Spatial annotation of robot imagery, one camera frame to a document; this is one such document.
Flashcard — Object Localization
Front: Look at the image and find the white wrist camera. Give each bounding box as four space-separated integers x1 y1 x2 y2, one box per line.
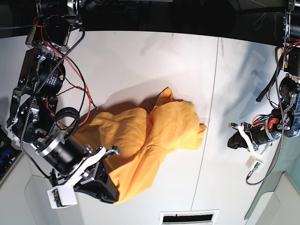
245 156 263 173
47 185 77 209

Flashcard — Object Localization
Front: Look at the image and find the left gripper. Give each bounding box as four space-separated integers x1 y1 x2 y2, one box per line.
227 114 281 151

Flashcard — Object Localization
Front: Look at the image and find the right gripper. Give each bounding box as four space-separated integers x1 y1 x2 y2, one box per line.
35 135 120 203

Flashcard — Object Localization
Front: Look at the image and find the table cable slot grommet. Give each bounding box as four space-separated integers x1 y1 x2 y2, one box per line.
159 210 219 225

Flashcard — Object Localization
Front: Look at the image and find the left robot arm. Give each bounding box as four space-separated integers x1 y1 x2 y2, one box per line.
227 0 300 150

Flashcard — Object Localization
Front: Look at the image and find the braided camera cable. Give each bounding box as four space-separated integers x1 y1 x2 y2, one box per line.
245 46 285 187

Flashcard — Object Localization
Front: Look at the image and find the blue clutter at left edge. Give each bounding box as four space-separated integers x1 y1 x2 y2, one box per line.
0 126 15 179

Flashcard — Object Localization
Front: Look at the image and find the yellow t-shirt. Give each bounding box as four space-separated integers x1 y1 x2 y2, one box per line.
73 88 206 203

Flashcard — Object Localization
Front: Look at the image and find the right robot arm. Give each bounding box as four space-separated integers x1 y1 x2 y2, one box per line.
7 0 120 209

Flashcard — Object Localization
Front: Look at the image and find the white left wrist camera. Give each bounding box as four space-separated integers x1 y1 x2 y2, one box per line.
245 156 263 173

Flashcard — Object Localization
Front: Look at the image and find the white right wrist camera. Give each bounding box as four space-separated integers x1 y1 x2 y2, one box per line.
47 185 77 209

